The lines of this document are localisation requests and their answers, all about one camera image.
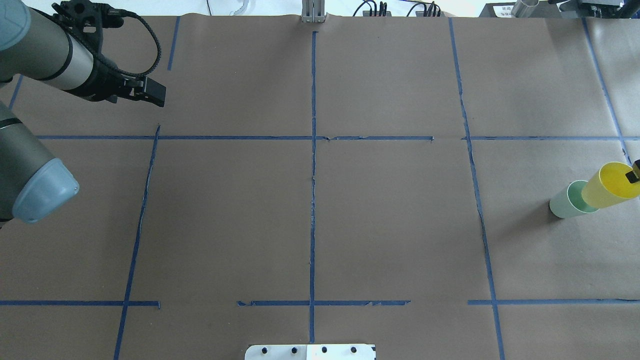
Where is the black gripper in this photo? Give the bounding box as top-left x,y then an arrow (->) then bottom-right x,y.
75,55 -> 167,108

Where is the yellow plastic cup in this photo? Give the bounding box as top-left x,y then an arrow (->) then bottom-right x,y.
582,161 -> 640,209

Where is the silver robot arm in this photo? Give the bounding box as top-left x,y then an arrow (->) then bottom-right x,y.
0,0 -> 166,224

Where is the green plastic cup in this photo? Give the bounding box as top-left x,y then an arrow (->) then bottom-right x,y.
548,180 -> 599,219

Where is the silver metal cylinder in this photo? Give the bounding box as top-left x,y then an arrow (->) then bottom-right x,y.
510,0 -> 540,18

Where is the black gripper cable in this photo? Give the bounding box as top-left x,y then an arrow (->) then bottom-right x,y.
70,10 -> 163,91

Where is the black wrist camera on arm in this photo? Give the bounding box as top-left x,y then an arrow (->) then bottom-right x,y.
51,0 -> 125,38

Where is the aluminium profile post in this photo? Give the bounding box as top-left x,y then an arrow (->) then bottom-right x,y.
301,0 -> 327,24

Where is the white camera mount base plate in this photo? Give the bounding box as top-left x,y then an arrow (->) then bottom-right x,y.
244,343 -> 377,360

